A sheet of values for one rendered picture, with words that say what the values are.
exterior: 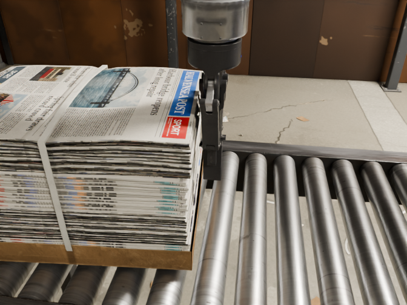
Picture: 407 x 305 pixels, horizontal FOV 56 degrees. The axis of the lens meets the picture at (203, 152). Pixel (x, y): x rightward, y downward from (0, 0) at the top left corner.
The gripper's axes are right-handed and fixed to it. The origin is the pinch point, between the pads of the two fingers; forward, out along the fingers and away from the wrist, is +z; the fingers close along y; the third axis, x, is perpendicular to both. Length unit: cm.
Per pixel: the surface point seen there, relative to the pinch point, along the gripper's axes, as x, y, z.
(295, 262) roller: 14.4, 8.2, 12.9
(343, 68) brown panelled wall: 84, -290, 82
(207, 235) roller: -0.3, 3.5, 13.5
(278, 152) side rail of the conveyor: 12.8, -25.1, 12.9
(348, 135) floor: 72, -185, 92
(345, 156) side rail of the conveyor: 27.9, -25.6, 12.8
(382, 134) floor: 95, -190, 92
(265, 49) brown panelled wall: 14, -290, 68
